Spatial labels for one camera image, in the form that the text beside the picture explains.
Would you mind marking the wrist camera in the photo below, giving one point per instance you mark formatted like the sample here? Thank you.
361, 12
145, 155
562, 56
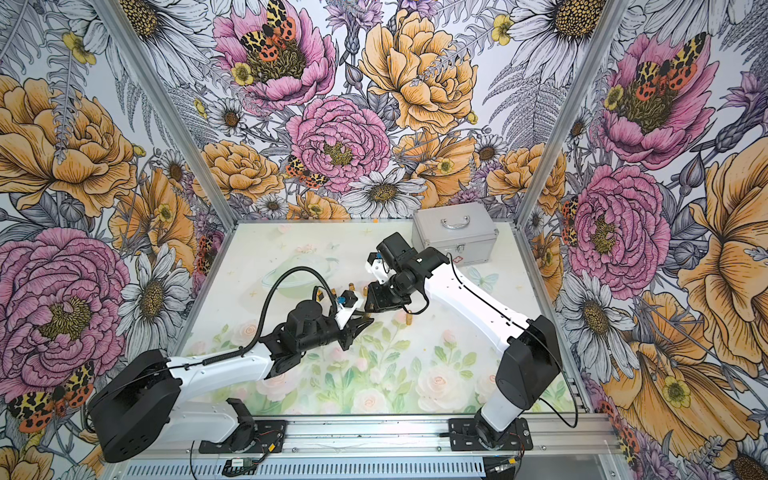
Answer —
347, 304
389, 258

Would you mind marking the aluminium corner post right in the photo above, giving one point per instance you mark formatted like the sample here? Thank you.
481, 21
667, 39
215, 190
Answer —
599, 47

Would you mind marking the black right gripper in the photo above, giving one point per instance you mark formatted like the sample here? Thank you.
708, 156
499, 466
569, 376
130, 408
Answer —
379, 300

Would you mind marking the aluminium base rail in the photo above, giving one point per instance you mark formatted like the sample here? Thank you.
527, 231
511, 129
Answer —
395, 447

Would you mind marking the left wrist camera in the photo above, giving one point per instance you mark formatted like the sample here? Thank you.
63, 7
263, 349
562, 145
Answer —
347, 304

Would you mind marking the silver metal case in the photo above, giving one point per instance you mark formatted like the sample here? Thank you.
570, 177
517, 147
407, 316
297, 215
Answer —
466, 231

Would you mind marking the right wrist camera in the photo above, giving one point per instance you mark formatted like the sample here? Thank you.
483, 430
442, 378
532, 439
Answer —
389, 258

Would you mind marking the aluminium corner post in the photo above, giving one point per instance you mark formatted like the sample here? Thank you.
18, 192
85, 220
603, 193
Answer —
128, 43
599, 47

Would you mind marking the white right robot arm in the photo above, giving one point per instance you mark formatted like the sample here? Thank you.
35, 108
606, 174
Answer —
529, 351

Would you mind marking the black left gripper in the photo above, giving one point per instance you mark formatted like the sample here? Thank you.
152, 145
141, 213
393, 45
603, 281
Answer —
352, 330

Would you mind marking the aluminium corner post left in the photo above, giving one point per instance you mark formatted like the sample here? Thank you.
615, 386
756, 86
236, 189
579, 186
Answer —
128, 43

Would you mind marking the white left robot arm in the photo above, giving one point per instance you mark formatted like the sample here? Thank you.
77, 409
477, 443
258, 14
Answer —
152, 399

